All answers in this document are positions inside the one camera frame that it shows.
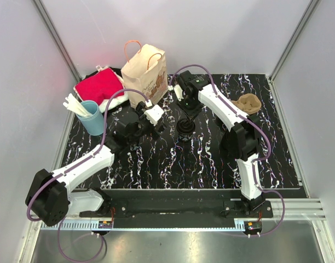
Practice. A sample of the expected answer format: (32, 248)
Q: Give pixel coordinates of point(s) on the black plastic cup lid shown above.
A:
(185, 126)

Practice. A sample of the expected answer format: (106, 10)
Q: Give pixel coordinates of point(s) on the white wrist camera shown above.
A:
(152, 113)
(177, 90)

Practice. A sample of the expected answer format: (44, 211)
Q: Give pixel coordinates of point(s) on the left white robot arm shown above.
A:
(51, 196)

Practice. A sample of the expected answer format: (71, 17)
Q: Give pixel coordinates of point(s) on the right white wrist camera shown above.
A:
(177, 90)

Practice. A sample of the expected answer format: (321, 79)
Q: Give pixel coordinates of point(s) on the white stirrer sticks bundle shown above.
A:
(72, 104)

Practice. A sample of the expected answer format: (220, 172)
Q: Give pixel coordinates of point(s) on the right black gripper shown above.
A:
(191, 114)

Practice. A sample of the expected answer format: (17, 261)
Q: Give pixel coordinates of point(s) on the light blue cup holder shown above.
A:
(93, 124)

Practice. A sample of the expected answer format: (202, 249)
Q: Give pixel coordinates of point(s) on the black cup stack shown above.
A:
(128, 144)

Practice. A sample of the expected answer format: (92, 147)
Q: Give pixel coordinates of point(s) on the aluminium rail frame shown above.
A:
(309, 211)

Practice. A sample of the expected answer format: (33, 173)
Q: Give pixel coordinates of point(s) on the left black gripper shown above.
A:
(152, 133)

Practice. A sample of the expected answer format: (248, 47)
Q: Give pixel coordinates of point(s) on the cream bear paper bag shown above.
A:
(146, 72)

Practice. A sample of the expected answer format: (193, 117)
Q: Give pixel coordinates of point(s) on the red napkin stack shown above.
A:
(100, 87)

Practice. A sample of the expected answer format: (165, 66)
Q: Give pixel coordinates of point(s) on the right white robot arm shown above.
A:
(241, 139)

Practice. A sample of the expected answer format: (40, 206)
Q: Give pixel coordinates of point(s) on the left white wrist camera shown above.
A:
(152, 113)

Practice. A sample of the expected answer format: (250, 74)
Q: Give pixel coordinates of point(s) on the black napkin tray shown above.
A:
(117, 71)

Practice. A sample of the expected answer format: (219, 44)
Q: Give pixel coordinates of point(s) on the single black paper cup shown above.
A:
(182, 136)

